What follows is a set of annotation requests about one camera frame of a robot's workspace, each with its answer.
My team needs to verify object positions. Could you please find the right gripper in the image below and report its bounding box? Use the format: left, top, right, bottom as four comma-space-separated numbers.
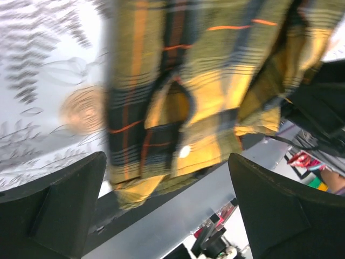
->
281, 60, 344, 156

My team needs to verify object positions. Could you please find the floral tablecloth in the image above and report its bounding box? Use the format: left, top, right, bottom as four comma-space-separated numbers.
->
1, 1, 113, 191

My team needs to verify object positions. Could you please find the aluminium frame rail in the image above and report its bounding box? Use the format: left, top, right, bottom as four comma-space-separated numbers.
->
83, 126, 300, 259

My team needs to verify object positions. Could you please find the yellow plaid long sleeve shirt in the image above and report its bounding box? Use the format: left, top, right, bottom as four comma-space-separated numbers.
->
107, 1, 344, 210

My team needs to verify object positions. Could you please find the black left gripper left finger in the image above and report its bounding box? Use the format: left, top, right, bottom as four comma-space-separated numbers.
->
1, 152, 106, 258

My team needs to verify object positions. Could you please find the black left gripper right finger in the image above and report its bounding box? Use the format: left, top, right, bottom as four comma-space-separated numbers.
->
229, 153, 344, 258

